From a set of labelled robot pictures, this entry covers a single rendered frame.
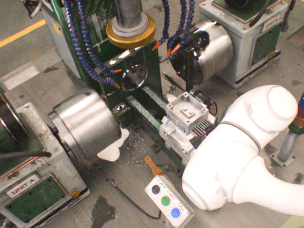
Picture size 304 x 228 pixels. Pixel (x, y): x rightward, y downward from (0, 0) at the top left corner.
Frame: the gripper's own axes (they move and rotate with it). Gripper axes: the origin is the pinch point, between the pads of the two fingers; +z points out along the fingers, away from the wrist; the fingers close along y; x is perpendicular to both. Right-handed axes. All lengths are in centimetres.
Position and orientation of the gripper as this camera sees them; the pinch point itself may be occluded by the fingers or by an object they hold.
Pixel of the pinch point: (203, 136)
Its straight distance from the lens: 101.9
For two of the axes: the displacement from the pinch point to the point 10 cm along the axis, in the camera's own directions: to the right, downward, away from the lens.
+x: 5.8, 8.2, -0.6
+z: -2.1, 2.2, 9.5
